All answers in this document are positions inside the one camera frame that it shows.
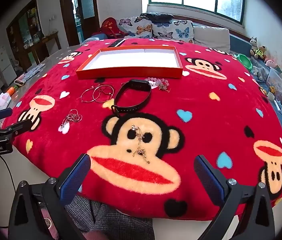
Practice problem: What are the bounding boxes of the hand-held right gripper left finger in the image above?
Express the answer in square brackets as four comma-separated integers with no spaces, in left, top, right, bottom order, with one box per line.
[8,153,91,240]

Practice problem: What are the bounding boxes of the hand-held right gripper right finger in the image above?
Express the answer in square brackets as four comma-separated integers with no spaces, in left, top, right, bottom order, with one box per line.
[193,154,276,240]

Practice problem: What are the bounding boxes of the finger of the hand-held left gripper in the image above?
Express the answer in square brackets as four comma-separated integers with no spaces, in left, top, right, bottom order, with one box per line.
[6,119,33,137]
[0,108,13,121]

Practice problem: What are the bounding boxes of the silver chain necklace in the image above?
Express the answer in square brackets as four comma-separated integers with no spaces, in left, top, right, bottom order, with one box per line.
[60,109,82,130]

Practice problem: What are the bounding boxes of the silver hoop bracelet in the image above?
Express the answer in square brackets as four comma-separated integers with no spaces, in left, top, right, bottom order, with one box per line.
[81,87,99,103]
[98,83,115,98]
[92,84,109,103]

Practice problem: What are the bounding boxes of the gold chain necklace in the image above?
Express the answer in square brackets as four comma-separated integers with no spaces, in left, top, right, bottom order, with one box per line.
[127,125,151,165]

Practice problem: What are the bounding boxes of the black smart band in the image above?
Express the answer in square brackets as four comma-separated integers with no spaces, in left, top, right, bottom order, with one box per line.
[111,79,152,114]

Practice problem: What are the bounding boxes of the orange shallow box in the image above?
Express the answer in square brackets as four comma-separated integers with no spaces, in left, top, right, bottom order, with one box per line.
[76,45,183,80]

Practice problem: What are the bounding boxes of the grey patterned cloth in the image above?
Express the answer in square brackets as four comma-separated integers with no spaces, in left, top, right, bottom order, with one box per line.
[14,62,46,87]

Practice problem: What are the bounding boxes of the white cabinet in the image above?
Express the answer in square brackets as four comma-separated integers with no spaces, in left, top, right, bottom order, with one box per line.
[0,46,17,87]

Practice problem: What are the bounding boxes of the grey plaid pants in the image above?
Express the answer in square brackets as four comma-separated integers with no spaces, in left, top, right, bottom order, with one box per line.
[64,195,155,240]

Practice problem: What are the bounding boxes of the red monkey printed blanket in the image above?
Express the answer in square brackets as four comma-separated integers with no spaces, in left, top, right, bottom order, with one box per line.
[2,38,282,222]

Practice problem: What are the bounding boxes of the wooden side table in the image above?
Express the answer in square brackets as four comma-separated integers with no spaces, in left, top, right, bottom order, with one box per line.
[29,31,62,64]

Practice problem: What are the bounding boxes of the dark wooden display cabinet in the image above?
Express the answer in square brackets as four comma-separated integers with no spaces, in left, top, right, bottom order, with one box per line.
[6,0,45,70]

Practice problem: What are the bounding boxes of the clear plastic storage box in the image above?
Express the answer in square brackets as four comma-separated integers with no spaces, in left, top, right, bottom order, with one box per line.
[266,67,282,103]

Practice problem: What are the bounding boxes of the green bowl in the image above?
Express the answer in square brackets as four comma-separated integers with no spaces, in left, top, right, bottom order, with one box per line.
[236,54,253,72]

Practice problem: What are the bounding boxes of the black remote control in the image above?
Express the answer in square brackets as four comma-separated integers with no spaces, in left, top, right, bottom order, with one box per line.
[108,39,126,48]

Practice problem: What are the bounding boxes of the red bag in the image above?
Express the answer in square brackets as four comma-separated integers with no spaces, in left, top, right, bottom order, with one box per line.
[99,17,129,37]

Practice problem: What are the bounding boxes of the brown teddy bear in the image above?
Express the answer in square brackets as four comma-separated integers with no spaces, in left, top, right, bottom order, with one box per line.
[250,45,268,60]

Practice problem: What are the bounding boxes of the dark wooden door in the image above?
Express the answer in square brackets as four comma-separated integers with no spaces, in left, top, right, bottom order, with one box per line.
[58,0,100,47]

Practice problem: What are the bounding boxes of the white cushion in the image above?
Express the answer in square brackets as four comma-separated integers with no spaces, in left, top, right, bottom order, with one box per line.
[193,26,231,53]

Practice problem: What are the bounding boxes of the butterfly print pillow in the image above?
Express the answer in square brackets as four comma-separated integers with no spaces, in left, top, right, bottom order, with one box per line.
[152,20,194,43]
[119,16,154,38]

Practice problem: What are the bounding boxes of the black cloth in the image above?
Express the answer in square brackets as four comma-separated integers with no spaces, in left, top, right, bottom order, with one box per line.
[139,12,174,23]

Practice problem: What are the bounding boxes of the black cable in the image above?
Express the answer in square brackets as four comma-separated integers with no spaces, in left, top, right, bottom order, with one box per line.
[0,155,17,195]

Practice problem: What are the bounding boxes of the pink bead bracelet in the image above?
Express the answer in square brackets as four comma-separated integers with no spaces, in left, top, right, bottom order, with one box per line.
[145,77,171,92]

